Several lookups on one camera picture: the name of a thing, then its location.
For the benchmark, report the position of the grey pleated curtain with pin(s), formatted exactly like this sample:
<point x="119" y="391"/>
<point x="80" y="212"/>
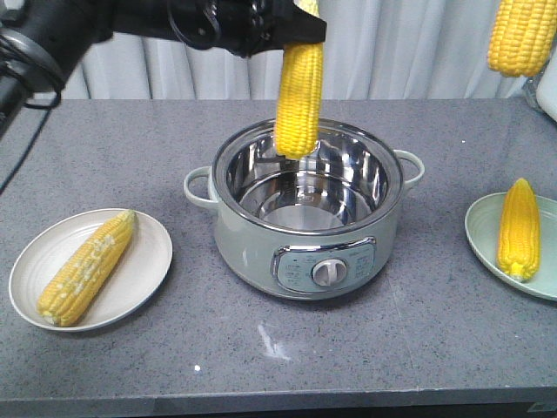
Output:
<point x="373" y="49"/>

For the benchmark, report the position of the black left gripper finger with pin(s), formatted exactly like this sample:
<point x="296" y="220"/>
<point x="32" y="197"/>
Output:
<point x="297" y="22"/>

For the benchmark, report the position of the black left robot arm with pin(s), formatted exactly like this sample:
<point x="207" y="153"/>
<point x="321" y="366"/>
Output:
<point x="42" y="42"/>

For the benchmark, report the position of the white appliance at right edge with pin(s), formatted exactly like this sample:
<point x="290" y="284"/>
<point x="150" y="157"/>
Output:
<point x="540" y="92"/>

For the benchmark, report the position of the pale green round plate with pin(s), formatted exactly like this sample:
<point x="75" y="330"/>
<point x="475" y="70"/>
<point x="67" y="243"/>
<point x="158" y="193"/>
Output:
<point x="482" y="224"/>

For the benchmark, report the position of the beige round plate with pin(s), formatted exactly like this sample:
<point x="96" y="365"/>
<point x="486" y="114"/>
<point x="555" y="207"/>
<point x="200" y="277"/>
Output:
<point x="135" y="278"/>

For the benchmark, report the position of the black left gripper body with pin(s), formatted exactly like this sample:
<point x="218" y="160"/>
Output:
<point x="244" y="28"/>

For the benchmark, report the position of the pale yellow corn cob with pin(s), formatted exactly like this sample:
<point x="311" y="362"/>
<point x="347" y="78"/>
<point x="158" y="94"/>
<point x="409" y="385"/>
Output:
<point x="69" y="294"/>

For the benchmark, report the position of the pale green electric cooking pot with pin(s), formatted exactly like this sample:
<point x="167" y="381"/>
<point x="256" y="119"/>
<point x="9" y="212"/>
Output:
<point x="308" y="229"/>

